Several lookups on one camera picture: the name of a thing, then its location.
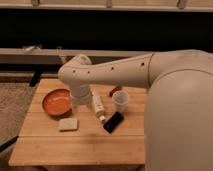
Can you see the long grey shelf rail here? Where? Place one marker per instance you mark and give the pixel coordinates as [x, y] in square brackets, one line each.
[52, 56]

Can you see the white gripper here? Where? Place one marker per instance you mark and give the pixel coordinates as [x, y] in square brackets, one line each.
[80, 95]

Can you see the white bottle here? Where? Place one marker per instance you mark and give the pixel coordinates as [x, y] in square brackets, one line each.
[98, 107]

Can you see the black rod at left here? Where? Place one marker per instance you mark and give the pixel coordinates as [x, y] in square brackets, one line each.
[8, 143]

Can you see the black rectangular phone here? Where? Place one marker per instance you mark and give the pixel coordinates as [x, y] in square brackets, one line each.
[113, 122]

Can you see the white sponge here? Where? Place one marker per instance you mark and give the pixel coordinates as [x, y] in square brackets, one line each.
[68, 124]

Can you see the orange bowl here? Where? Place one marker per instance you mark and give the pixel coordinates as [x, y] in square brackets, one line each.
[57, 102]

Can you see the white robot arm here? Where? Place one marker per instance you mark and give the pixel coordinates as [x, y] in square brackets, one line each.
[178, 116]

